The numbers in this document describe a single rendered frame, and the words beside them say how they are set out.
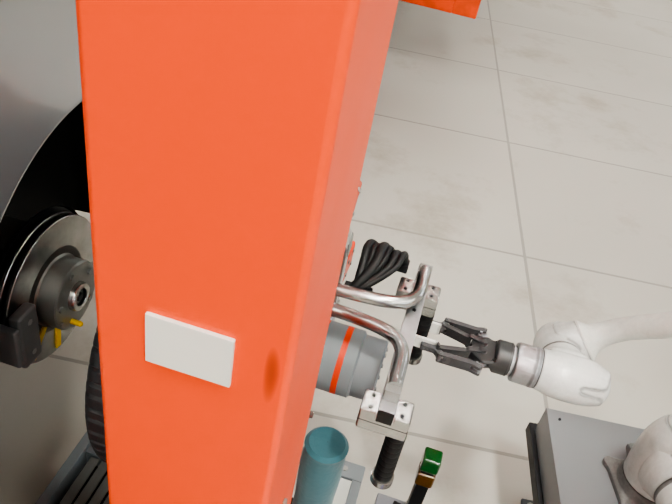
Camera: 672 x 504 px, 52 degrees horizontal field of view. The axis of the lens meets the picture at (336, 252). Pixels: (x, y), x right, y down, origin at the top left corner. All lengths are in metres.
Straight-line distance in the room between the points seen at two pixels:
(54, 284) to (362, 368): 0.62
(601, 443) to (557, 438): 0.13
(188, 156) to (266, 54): 0.09
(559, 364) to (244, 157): 1.20
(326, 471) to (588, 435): 0.94
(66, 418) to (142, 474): 1.71
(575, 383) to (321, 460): 0.55
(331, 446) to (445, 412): 1.18
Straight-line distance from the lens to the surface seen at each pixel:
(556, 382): 1.54
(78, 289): 1.48
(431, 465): 1.55
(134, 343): 0.56
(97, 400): 1.23
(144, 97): 0.43
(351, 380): 1.35
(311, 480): 1.45
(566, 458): 2.04
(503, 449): 2.52
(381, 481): 1.35
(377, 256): 1.37
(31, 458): 2.32
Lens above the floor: 1.86
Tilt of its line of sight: 37 degrees down
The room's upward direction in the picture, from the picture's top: 12 degrees clockwise
